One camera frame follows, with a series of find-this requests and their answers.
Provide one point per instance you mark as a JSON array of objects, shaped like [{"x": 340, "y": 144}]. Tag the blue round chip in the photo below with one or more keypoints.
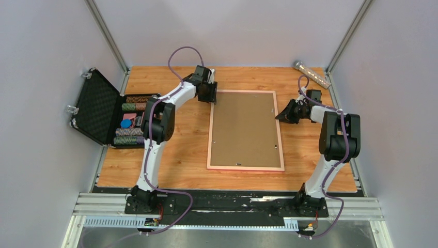
[{"x": 126, "y": 123}]

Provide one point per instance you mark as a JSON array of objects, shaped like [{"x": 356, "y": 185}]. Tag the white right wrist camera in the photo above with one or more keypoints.
[{"x": 301, "y": 99}]

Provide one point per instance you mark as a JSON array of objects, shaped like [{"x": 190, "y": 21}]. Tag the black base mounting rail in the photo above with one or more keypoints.
[{"x": 222, "y": 208}]

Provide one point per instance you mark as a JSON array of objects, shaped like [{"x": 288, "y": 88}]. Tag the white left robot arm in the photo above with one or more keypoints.
[{"x": 159, "y": 125}]

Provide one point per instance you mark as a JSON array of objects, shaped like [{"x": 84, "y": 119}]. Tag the black poker chip case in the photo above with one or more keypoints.
[{"x": 100, "y": 109}]

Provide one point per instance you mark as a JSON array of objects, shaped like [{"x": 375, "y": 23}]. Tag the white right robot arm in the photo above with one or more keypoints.
[{"x": 339, "y": 142}]

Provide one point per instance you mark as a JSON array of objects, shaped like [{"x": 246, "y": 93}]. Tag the wooden picture frame pink inlay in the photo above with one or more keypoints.
[{"x": 209, "y": 137}]

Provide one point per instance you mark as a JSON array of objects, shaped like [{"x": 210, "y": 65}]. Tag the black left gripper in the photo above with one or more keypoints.
[{"x": 212, "y": 97}]

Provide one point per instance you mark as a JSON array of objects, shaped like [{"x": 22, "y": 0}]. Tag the glittery silver tube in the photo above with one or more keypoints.
[{"x": 310, "y": 73}]

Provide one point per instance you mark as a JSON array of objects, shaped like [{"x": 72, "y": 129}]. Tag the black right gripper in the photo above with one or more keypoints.
[{"x": 286, "y": 115}]

